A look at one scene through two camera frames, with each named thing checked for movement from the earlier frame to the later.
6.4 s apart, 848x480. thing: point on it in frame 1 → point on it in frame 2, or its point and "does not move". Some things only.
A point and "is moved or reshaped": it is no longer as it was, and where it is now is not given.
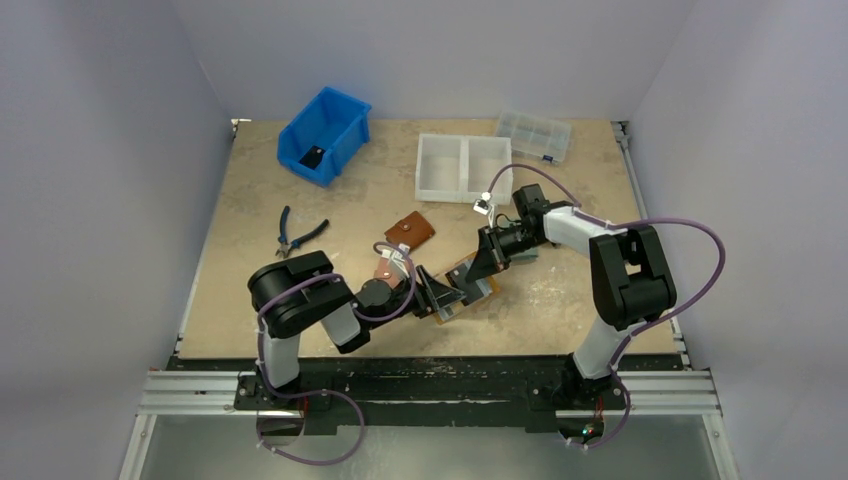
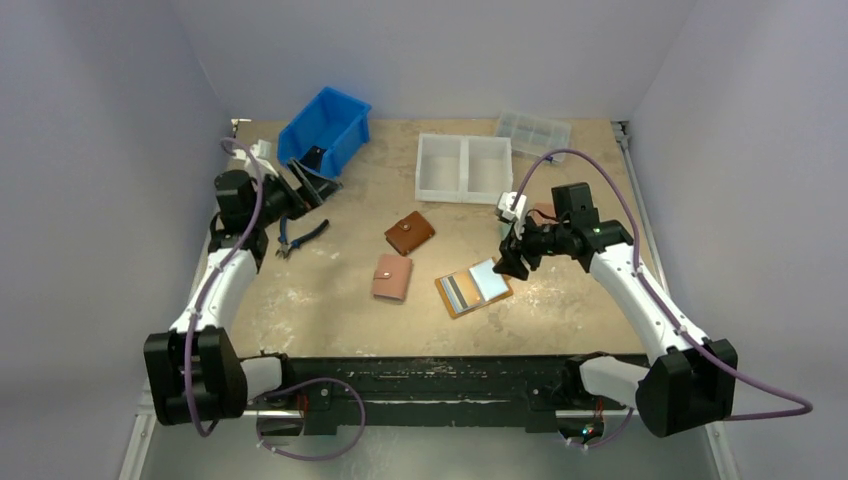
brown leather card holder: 412,230 does not move
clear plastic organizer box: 540,137 does not move
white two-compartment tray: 461,168 does not move
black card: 312,157 does not move
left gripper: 437,293 → 315,193
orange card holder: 473,291 is moved or reshaped
